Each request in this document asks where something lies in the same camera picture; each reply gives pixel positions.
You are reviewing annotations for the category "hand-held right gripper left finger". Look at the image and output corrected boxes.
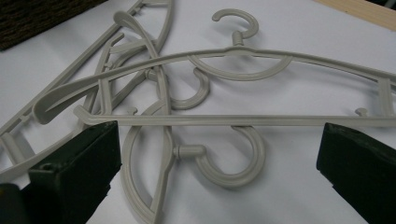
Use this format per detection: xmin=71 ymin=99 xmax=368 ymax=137
xmin=28 ymin=120 xmax=123 ymax=224

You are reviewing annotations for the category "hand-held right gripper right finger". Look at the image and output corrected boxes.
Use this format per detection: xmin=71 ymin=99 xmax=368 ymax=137
xmin=316 ymin=121 xmax=396 ymax=224

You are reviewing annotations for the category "beige plastic clothes hanger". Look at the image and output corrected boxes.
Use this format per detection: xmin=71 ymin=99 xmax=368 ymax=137
xmin=112 ymin=10 xmax=266 ymax=224
xmin=32 ymin=7 xmax=396 ymax=128
xmin=0 ymin=0 xmax=211 ymax=185

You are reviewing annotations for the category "dark brown woven basket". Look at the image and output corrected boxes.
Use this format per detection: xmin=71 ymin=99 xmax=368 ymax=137
xmin=0 ymin=0 xmax=107 ymax=52

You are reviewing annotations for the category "white foam board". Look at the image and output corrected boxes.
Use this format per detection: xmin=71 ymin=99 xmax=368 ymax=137
xmin=0 ymin=0 xmax=396 ymax=224

